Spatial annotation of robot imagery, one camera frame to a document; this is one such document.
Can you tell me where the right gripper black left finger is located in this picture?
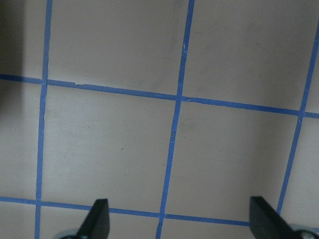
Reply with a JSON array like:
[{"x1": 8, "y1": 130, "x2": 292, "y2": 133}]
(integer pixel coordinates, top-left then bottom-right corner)
[{"x1": 75, "y1": 199, "x2": 110, "y2": 239}]

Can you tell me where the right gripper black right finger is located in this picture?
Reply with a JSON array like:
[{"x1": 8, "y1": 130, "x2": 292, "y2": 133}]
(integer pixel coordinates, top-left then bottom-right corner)
[{"x1": 249, "y1": 196, "x2": 299, "y2": 239}]

